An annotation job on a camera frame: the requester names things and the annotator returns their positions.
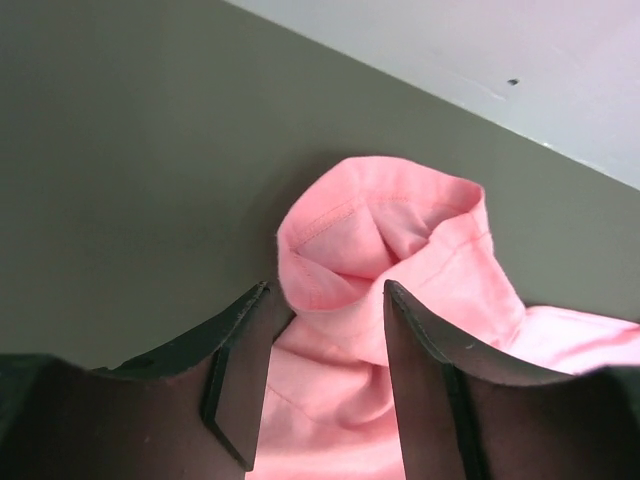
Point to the pink t-shirt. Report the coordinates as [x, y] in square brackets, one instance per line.
[329, 411]

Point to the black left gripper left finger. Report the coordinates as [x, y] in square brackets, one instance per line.
[188, 409]

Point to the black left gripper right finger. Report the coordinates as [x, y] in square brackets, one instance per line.
[466, 410]

